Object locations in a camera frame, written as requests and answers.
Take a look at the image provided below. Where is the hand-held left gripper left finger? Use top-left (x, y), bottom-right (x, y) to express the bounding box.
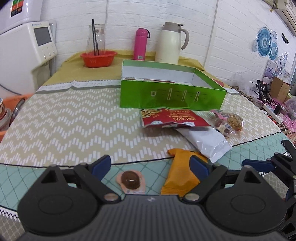
top-left (37, 155), bottom-right (121, 204)

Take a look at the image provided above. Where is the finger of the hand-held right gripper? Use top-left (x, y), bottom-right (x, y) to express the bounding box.
top-left (281, 140), bottom-right (296, 158)
top-left (242, 152), bottom-right (296, 186)

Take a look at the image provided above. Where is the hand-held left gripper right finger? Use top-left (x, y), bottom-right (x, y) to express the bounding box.
top-left (181, 156), bottom-right (266, 204)

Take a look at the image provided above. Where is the orange snack packet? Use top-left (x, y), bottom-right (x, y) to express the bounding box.
top-left (161, 148), bottom-right (208, 195)

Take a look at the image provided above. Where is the brown braised egg packet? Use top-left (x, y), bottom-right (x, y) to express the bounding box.
top-left (116, 170), bottom-right (146, 194)

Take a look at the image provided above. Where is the clear nut bag pink header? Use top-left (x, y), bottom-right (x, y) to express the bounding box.
top-left (210, 109), bottom-right (244, 139)

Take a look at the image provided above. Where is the green cardboard box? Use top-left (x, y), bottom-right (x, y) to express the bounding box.
top-left (120, 60), bottom-right (227, 110)

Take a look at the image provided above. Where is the white snack packet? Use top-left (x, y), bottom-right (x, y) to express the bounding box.
top-left (176, 127), bottom-right (232, 163)

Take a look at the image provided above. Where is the white power strip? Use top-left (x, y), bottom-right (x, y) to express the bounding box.
top-left (264, 105), bottom-right (284, 124)

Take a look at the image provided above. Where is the patterned tablecloth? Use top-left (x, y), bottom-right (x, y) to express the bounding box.
top-left (0, 80), bottom-right (296, 234)

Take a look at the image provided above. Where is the red nuts packet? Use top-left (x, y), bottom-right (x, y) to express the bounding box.
top-left (139, 108), bottom-right (212, 128)

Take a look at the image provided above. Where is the brown cardboard box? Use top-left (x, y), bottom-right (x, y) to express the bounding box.
top-left (270, 76), bottom-right (291, 103)

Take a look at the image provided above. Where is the leopard print cloth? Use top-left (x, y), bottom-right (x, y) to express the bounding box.
top-left (233, 89), bottom-right (267, 110)

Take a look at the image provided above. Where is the clear plastic bag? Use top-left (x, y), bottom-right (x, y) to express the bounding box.
top-left (235, 72), bottom-right (252, 93)

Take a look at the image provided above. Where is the yellow tablecloth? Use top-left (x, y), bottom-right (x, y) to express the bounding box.
top-left (38, 50), bottom-right (232, 90)

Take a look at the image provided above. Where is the orange plastic basin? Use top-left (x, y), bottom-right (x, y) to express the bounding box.
top-left (0, 93), bottom-right (33, 142)

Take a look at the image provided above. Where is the red plastic basket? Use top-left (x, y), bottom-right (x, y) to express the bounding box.
top-left (80, 50), bottom-right (118, 68)

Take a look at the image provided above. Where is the instant noodle bowl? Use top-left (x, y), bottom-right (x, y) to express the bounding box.
top-left (0, 97), bottom-right (11, 131)

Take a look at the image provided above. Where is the black chopstick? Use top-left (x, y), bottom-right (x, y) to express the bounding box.
top-left (92, 19), bottom-right (97, 55)
top-left (93, 25), bottom-right (100, 55)

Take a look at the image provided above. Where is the pink thermos bottle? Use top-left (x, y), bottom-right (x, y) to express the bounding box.
top-left (133, 28), bottom-right (151, 61)

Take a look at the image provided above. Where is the glass carafe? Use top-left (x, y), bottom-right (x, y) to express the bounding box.
top-left (86, 24), bottom-right (106, 56)

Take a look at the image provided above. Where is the cream thermos jug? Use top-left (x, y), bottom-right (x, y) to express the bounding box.
top-left (154, 22), bottom-right (189, 65)

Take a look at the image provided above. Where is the white appliance with screen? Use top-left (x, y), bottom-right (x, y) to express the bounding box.
top-left (0, 22), bottom-right (58, 93)

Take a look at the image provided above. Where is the white water purifier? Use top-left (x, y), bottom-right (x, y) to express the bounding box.
top-left (0, 0), bottom-right (44, 35)

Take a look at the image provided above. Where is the wall photo print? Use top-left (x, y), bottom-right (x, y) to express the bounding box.
top-left (265, 61), bottom-right (277, 79)

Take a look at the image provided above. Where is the blue round wall decoration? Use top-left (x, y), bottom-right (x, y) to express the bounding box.
top-left (252, 27), bottom-right (289, 70)

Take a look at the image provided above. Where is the grey appliance cable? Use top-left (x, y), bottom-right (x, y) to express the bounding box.
top-left (0, 82), bottom-right (25, 96)

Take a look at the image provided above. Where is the white wall pipe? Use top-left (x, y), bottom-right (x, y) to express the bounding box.
top-left (204, 0), bottom-right (219, 70)

